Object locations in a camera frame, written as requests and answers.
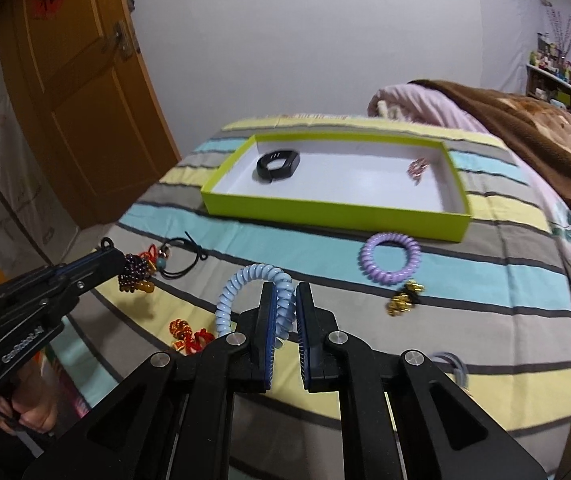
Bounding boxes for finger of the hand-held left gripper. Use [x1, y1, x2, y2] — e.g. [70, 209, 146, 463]
[65, 265, 127, 307]
[40, 239, 126, 284]

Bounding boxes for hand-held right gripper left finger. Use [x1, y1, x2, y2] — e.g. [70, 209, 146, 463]
[22, 282, 278, 480]

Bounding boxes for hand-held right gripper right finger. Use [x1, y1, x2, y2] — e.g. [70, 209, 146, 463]
[295, 282, 549, 480]

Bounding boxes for dark red bead bracelet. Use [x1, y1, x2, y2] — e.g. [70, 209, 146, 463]
[116, 244, 161, 295]

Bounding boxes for light blue spiral hair tie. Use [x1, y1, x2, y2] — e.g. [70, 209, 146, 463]
[214, 263, 296, 352]

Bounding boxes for red knot ornament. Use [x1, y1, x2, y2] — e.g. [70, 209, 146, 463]
[167, 319, 215, 357]

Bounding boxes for black cord hair tie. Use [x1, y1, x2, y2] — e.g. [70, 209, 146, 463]
[158, 231, 209, 281]

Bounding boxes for purple spiral hair tie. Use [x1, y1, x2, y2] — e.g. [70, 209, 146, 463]
[359, 232, 422, 285]

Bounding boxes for grey hair ties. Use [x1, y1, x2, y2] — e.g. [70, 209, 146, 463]
[433, 351, 469, 388]

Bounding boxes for green cardboard box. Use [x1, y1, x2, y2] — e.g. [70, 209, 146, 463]
[200, 132, 473, 243]

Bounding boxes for person's left hand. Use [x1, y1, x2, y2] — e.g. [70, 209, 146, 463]
[0, 375, 60, 435]

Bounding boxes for translucent plastic sheet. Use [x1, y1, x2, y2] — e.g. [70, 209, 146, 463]
[0, 25, 78, 281]

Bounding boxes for wooden door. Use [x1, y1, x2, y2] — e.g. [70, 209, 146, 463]
[0, 0, 182, 232]

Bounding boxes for striped blanket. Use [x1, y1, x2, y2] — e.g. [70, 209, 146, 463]
[45, 115, 571, 480]

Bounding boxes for black wristband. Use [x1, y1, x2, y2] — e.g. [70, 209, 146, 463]
[255, 148, 301, 182]

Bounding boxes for pink metallic hair clip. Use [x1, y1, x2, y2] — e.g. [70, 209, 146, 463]
[405, 157, 431, 186]

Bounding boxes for metal door lock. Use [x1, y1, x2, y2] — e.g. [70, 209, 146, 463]
[112, 19, 141, 57]

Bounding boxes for brown fleece blanket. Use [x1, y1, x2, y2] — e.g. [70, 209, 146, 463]
[408, 78, 571, 237]

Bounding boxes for vase of blossom branches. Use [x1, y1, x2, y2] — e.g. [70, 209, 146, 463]
[545, 7, 571, 73]

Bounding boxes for cluttered wall shelf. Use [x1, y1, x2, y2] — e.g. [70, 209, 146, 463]
[525, 32, 571, 131]

